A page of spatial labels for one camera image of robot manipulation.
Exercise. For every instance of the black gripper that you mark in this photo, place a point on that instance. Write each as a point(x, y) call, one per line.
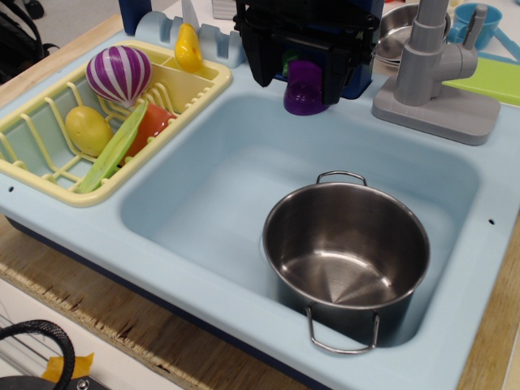
point(343, 29)

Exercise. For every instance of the purple toy eggplant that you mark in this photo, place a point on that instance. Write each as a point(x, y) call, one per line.
point(303, 93)

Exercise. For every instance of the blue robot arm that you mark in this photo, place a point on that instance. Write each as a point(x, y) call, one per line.
point(363, 72)

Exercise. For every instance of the stainless steel pot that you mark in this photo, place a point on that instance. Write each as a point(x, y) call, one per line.
point(347, 255)

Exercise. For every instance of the grey ribbed box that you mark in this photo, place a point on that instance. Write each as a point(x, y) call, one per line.
point(223, 9)

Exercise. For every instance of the steel pans stack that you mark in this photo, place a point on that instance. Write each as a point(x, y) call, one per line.
point(395, 30)

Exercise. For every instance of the yellow toy pepper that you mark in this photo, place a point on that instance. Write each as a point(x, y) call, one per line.
point(188, 53)

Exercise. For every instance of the grey toy faucet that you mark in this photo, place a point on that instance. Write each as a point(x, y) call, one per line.
point(417, 97)

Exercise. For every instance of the orange toy bowl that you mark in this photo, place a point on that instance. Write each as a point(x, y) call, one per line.
point(155, 120)

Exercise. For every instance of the blue toy cup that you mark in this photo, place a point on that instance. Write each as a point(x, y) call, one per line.
point(475, 15)

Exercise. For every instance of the purple white striped toy onion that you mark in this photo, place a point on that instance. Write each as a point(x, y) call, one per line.
point(119, 74)

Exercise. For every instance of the light blue toy sink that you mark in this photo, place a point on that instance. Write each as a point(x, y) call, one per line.
point(186, 229)

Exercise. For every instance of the green cutting board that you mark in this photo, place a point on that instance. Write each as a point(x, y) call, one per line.
point(496, 79)

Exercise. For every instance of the green toy plate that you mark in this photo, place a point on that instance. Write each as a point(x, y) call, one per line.
point(107, 162)

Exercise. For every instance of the yellow toy potato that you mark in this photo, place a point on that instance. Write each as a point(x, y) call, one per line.
point(88, 130)

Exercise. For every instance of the yellow dish rack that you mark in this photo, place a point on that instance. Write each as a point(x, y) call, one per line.
point(36, 151)

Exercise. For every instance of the black backpack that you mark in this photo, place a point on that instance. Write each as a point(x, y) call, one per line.
point(21, 44)

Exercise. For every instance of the blue sink back post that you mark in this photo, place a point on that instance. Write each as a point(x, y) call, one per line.
point(132, 11)

